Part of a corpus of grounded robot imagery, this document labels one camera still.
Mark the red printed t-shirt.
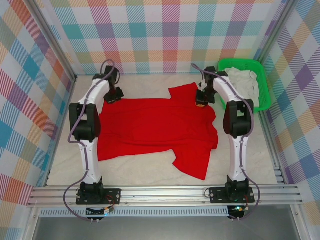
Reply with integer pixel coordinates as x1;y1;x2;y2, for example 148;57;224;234
97;83;219;180

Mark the white crumpled t-shirt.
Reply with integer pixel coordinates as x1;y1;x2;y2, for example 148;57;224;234
223;66;260;101

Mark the green plastic basket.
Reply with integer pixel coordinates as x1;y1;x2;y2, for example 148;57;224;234
217;58;272;112

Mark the small electronics board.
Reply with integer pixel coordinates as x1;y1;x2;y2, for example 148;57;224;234
228;204;251;216
86;206;116;217

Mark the aluminium frame side rail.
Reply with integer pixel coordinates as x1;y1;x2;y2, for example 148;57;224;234
44;74;77;188
258;109;285;186

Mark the aluminium frame post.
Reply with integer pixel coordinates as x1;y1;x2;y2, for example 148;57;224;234
24;0;78;81
256;0;298;66

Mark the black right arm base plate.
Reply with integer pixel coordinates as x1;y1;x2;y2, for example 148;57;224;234
208;186;256;204

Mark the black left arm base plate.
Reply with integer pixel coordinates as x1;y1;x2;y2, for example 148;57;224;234
76;187;122;206

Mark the aluminium mounting rail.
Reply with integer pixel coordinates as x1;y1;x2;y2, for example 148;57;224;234
26;184;304;209

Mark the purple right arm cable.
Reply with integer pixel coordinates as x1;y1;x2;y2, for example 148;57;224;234
191;63;262;221

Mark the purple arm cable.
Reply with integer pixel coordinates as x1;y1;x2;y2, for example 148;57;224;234
191;63;262;221
63;59;116;222

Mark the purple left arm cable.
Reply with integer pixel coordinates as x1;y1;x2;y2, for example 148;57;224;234
63;59;116;222

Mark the white slotted cable duct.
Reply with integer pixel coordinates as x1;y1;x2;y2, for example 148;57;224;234
39;206;230;218

